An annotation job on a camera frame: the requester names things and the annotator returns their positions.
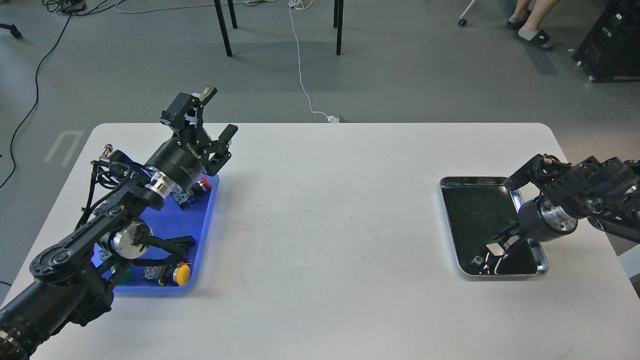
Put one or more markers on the green push button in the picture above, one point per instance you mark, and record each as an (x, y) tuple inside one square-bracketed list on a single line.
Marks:
[(126, 278)]

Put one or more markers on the yellow push button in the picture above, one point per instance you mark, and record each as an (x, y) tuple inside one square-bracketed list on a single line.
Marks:
[(168, 275)]

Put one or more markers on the white chair base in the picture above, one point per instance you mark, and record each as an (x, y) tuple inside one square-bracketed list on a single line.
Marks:
[(462, 20)]

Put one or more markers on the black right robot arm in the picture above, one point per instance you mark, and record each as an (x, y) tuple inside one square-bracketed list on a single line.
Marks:
[(605, 193)]

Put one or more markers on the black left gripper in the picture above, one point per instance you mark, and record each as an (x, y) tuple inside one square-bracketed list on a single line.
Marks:
[(176, 164)]

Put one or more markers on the black equipment case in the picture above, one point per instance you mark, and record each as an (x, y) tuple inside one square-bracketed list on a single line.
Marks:
[(611, 50)]

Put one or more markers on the red push button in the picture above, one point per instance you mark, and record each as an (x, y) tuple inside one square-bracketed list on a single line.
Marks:
[(186, 198)]

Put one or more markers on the silver metal tray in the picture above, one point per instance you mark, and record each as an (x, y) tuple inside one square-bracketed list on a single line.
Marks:
[(476, 209)]

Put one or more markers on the black push button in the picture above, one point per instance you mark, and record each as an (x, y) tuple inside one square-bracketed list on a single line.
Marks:
[(185, 242)]

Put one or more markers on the person's feet in slippers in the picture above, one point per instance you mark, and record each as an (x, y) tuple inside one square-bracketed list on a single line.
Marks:
[(528, 22)]

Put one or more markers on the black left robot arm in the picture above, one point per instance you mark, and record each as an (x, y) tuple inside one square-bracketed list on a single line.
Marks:
[(74, 280)]

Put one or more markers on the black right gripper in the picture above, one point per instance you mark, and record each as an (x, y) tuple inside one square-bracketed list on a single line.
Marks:
[(505, 254)]

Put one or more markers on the blue plastic tray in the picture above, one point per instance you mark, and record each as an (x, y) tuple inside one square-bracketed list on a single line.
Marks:
[(172, 222)]

